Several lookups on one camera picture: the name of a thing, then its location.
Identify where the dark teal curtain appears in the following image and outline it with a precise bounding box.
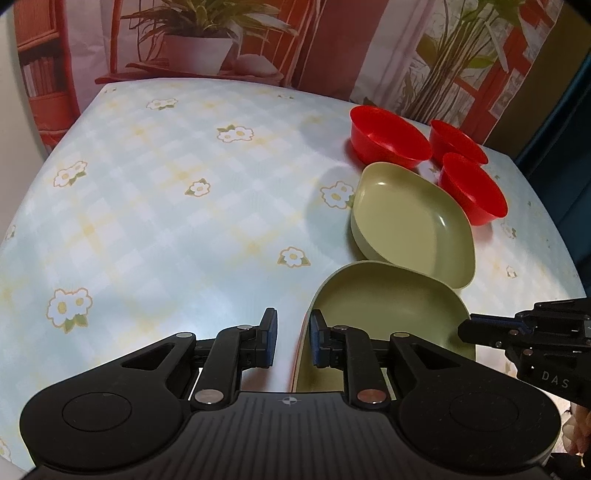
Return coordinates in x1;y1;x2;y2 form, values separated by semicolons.
515;46;591;296

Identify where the red plastic bowl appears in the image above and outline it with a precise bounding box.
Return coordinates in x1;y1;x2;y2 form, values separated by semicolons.
429;119;489;166
438;152;509;227
349;105;433;169

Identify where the green oval dish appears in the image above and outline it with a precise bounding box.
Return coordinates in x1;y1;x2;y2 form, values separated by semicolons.
350;161;476;290
292;261;477;394

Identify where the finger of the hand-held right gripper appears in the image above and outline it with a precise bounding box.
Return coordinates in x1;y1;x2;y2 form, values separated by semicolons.
458;320;525;348
470;315;527;325

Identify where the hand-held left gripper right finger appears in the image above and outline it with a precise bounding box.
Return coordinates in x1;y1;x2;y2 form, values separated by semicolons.
308;309;455;409

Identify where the printed plant backdrop cloth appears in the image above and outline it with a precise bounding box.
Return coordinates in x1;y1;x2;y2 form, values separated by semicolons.
14;0;573;148

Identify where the person's right hand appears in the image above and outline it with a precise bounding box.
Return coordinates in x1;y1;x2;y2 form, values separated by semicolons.
567;401;591;457

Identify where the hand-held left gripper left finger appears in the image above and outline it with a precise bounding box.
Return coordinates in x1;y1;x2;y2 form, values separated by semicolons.
121;308;279;409

